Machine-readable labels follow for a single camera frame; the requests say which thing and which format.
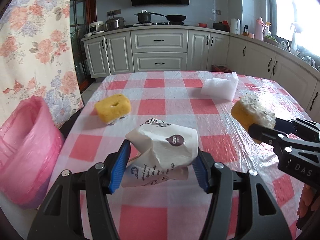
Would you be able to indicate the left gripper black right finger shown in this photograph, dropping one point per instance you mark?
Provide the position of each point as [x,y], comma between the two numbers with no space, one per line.
[202,166]

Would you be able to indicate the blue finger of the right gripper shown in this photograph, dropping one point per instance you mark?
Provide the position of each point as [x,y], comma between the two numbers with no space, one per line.
[263,134]
[284,126]

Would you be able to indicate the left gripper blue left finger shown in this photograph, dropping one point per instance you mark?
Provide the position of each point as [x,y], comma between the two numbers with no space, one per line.
[117,163]

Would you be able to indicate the yellow sponge with white top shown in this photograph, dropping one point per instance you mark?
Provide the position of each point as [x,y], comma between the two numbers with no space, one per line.
[249,110]

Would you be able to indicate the white paper cup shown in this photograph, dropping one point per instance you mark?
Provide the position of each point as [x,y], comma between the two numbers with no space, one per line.
[165,151]

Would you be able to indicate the pink trash bag bin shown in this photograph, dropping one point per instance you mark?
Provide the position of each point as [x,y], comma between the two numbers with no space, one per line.
[30,146]

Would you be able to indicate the white kitchen base cabinets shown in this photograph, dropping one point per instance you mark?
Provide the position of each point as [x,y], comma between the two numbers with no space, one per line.
[173,47]

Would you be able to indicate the person's right hand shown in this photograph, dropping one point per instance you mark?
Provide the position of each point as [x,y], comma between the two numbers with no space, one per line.
[308,207]

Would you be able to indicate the red white checkered tablecloth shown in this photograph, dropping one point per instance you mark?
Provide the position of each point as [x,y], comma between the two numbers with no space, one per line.
[250,199]

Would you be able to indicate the white foam block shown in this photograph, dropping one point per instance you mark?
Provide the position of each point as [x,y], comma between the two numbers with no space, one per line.
[221,88]

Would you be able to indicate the yellow sponge with hole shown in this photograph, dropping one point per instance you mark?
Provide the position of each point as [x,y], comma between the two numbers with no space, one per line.
[112,108]

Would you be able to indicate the dark red floor bin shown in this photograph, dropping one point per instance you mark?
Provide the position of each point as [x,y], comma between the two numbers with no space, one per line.
[221,69]

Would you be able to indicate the pink thermos bottle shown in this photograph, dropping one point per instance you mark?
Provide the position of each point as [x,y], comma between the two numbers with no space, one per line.
[259,29]

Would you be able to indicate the white electric kettle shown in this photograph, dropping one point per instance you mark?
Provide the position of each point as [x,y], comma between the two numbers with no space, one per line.
[235,26]

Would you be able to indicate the red bowl on counter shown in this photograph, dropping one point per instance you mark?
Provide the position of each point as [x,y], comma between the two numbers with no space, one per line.
[202,25]

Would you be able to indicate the floral curtain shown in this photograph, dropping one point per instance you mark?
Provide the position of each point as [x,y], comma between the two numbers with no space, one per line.
[37,58]

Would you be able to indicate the white rice cooker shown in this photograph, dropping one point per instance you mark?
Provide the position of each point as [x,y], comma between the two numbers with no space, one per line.
[96,26]

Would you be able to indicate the silver pressure cooker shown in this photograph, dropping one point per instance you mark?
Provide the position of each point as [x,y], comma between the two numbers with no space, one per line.
[114,23]

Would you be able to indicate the black frying pan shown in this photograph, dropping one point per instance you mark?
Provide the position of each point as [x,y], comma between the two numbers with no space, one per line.
[176,18]

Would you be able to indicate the black saucepan with lid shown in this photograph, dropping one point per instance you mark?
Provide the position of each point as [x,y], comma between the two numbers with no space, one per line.
[145,17]

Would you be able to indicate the red framed glass door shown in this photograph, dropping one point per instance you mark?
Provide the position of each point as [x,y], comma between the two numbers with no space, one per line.
[82,13]

